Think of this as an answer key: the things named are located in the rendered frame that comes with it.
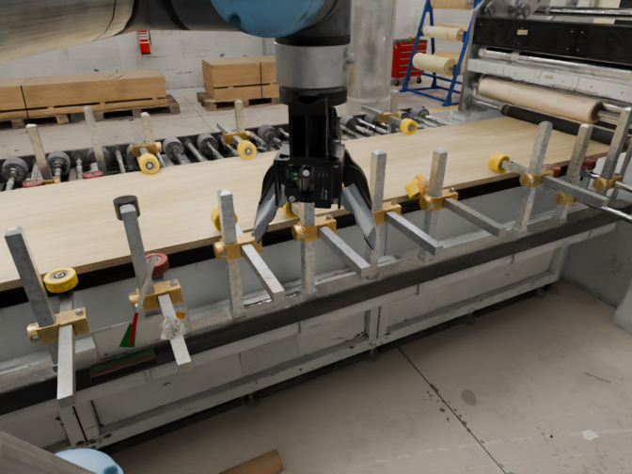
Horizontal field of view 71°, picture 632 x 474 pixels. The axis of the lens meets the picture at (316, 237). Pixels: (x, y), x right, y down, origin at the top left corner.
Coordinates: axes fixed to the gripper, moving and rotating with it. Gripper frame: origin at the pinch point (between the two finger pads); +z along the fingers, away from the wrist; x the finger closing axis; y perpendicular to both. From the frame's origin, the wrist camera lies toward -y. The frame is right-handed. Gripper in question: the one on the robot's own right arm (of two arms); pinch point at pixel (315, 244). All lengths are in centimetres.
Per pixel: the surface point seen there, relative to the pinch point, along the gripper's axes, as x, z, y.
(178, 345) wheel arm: -36, 46, -27
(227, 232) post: -32, 31, -57
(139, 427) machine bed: -74, 118, -56
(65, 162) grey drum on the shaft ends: -150, 50, -158
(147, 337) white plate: -54, 59, -42
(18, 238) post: -72, 21, -31
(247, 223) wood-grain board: -33, 42, -84
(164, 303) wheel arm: -46, 46, -42
